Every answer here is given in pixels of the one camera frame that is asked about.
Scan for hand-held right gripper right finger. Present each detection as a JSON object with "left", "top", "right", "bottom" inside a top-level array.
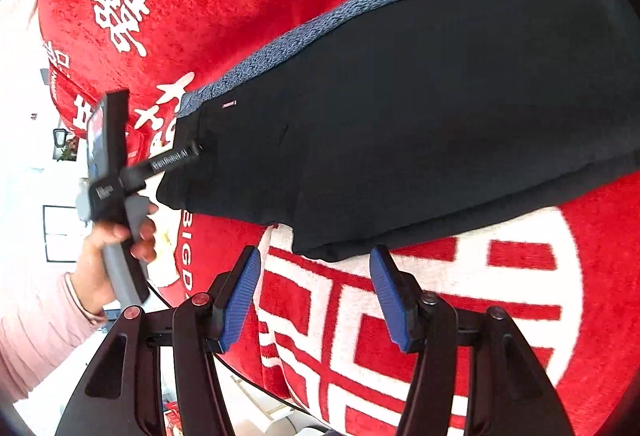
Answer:
[{"left": 369, "top": 245, "right": 576, "bottom": 436}]

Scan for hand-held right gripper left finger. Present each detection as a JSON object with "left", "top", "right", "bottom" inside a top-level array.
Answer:
[{"left": 55, "top": 245, "right": 262, "bottom": 436}]

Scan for black pants with grey waistband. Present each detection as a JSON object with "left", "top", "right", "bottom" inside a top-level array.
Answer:
[{"left": 156, "top": 0, "right": 633, "bottom": 263}]

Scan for person's left forearm pink sleeve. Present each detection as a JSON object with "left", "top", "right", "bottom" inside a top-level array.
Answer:
[{"left": 0, "top": 272, "right": 108, "bottom": 403}]

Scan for person's left hand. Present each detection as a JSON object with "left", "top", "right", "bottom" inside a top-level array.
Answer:
[{"left": 70, "top": 202, "right": 161, "bottom": 317}]

